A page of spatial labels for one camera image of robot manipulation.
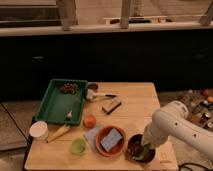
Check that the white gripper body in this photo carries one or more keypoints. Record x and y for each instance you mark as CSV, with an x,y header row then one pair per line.
x,y
153,136

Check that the green pepper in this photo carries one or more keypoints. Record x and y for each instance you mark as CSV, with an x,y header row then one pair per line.
x,y
143,153

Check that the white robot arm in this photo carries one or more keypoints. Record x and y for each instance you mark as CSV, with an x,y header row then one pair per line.
x,y
171,120

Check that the dark purple bowl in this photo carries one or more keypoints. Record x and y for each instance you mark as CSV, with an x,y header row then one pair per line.
x,y
134,148

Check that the orange terracotta bowl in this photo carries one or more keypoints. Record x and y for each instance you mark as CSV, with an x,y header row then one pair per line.
x,y
115,151

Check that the blue sponge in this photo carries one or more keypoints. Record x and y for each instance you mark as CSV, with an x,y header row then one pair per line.
x,y
111,139

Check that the dark wooden block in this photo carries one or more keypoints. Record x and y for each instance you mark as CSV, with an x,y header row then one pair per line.
x,y
111,106

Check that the spice jar rack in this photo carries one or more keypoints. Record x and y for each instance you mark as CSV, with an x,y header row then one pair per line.
x,y
200,109

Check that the grey-blue cloth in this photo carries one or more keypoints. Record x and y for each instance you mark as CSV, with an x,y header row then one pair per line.
x,y
90,137

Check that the orange tomato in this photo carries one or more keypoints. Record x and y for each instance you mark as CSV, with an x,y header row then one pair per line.
x,y
89,121

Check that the small green cup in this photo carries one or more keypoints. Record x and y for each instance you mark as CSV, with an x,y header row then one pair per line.
x,y
78,147

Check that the small dark round dish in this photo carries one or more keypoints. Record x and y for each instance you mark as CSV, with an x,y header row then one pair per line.
x,y
93,86

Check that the small metal spoon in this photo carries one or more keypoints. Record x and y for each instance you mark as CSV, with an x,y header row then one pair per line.
x,y
69,114

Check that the green plastic tray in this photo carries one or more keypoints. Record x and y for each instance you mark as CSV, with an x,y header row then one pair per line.
x,y
55,105

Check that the bunch of dark grapes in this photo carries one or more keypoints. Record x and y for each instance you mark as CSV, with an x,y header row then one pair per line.
x,y
69,88

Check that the white cup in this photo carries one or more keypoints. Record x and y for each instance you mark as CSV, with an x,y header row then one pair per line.
x,y
39,130

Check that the yellow wooden-handled tool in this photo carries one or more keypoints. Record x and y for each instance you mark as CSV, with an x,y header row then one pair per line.
x,y
59,132

